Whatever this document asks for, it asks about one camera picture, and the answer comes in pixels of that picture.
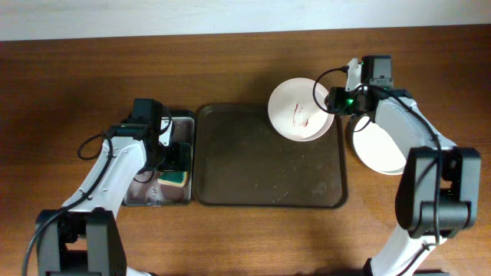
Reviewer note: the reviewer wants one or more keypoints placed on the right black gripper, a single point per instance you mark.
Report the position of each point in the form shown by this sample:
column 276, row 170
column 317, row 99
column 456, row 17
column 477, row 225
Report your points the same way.
column 334, row 102

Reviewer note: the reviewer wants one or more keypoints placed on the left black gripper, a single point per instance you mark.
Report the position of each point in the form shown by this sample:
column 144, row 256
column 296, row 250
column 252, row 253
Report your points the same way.
column 180, row 158

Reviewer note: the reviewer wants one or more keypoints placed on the green yellow sponge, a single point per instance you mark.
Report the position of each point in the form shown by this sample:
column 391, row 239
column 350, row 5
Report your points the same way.
column 174, row 178

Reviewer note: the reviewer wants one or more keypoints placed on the pink plate with red stain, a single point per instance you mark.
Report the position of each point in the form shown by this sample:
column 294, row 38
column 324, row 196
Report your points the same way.
column 295, row 110

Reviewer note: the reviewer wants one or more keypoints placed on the cream plate with red stain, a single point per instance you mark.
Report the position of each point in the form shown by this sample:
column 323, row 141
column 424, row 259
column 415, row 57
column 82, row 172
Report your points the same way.
column 374, row 147

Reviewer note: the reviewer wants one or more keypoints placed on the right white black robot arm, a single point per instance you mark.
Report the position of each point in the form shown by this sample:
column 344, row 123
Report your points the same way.
column 439, row 187

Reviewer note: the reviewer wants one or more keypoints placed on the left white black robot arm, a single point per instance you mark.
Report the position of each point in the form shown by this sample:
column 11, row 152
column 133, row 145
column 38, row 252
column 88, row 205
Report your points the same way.
column 81, row 237

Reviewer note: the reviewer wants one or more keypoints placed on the small black water tray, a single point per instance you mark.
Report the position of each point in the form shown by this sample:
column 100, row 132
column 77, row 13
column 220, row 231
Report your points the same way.
column 145, row 190

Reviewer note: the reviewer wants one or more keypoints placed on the large brown serving tray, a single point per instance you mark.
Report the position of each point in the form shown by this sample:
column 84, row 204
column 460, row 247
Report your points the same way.
column 241, row 160

